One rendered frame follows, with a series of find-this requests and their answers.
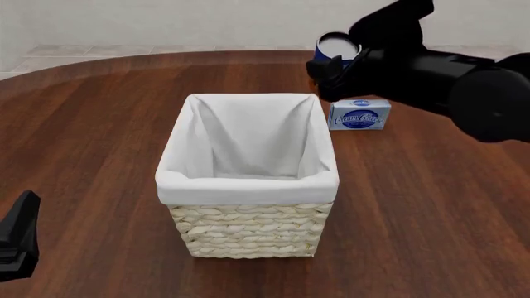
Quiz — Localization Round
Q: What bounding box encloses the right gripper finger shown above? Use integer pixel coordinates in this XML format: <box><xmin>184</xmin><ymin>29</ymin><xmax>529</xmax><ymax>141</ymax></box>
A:
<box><xmin>306</xmin><ymin>48</ymin><xmax>374</xmax><ymax>103</ymax></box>
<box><xmin>347</xmin><ymin>0</ymin><xmax>435</xmax><ymax>47</ymax></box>

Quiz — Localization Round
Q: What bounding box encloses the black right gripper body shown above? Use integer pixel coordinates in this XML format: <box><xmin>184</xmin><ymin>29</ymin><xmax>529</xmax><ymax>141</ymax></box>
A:
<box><xmin>351</xmin><ymin>26</ymin><xmax>431</xmax><ymax>103</ymax></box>

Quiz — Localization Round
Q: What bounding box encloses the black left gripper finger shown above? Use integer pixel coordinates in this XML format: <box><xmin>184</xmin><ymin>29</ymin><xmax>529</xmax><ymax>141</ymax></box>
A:
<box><xmin>0</xmin><ymin>189</ymin><xmax>42</xmax><ymax>249</ymax></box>

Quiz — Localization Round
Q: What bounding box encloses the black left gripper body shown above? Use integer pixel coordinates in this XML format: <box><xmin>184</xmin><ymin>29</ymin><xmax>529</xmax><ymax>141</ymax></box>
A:
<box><xmin>0</xmin><ymin>237</ymin><xmax>41</xmax><ymax>280</ymax></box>

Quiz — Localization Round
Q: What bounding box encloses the blue tin with white top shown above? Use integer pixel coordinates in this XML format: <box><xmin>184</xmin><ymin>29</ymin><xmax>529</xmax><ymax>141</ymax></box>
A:
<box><xmin>312</xmin><ymin>31</ymin><xmax>364</xmax><ymax>68</ymax></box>

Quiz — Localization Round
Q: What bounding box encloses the white woven basket, cloth liner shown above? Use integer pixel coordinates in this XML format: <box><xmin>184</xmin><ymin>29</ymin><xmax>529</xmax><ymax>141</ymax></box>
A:
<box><xmin>155</xmin><ymin>92</ymin><xmax>341</xmax><ymax>259</ymax></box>

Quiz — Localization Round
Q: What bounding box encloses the blue-white cream cheese box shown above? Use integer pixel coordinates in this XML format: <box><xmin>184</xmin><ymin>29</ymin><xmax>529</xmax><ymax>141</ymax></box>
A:
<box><xmin>328</xmin><ymin>99</ymin><xmax>393</xmax><ymax>132</ymax></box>

